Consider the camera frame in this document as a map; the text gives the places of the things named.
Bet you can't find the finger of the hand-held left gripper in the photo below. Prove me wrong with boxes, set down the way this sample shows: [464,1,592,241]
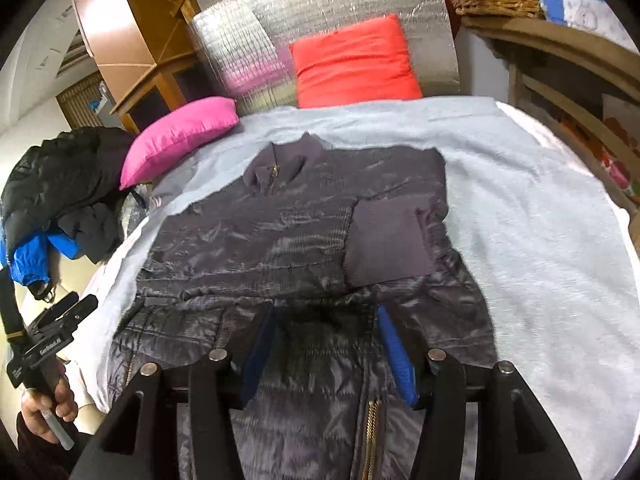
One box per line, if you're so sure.
[29,292,99,343]

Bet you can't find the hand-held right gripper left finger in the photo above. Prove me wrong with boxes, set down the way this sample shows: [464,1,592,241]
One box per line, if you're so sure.
[70,304,279,480]

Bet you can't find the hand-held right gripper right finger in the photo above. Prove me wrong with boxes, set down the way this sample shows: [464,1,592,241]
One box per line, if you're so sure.
[375,304,583,480]

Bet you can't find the dark grey puffer jacket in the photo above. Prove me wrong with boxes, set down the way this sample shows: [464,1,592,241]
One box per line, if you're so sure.
[107,131,498,480]

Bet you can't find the person's left forearm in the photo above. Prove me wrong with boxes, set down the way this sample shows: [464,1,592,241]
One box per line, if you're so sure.
[15,410,93,480]

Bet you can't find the person's left hand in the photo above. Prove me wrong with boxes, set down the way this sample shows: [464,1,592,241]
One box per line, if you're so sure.
[20,361,79,444]

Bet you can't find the white bed sheet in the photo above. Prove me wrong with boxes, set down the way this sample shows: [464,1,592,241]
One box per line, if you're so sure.
[77,100,633,413]

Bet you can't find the blue jacket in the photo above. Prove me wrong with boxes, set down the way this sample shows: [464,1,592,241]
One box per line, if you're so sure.
[0,232,83,286]

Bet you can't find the black puffer jacket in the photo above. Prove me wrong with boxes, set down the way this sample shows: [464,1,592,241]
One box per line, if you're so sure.
[0,127,137,263]

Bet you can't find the light blue fleece blanket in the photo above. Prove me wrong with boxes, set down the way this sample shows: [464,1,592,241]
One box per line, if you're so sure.
[92,96,633,480]

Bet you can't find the pink pillow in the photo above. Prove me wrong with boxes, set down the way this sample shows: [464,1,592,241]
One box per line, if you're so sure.
[119,96,240,191]

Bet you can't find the wooden slatted blind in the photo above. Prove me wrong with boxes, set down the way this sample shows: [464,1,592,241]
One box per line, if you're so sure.
[54,71,126,133]

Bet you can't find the colourful folded fabrics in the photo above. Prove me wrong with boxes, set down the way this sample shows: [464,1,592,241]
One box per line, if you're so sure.
[557,112,638,193]

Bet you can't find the red pillow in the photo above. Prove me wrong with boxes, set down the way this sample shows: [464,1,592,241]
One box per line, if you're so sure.
[289,14,423,109]

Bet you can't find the brown wooden cabinet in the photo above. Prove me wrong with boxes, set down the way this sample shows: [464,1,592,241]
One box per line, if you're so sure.
[69,0,201,133]

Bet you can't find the silver foil insulation mat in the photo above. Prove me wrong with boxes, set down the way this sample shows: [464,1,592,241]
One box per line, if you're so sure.
[187,0,461,117]

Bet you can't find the wooden shelf unit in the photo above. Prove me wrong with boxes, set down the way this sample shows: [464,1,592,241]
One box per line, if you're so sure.
[459,14,640,216]

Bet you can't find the white and blue fabrics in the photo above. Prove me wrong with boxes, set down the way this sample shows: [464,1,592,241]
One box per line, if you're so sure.
[537,0,638,43]

